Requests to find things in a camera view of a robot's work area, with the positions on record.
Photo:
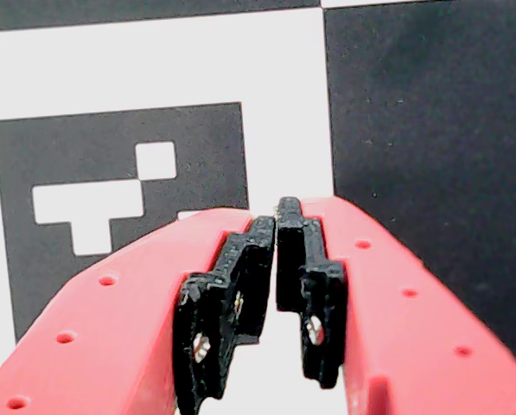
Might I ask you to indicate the red gripper finger with black pad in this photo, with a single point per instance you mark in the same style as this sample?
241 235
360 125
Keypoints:
391 324
110 324

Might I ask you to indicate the black white marker checkerboard mat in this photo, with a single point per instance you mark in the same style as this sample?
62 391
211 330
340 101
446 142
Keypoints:
110 65

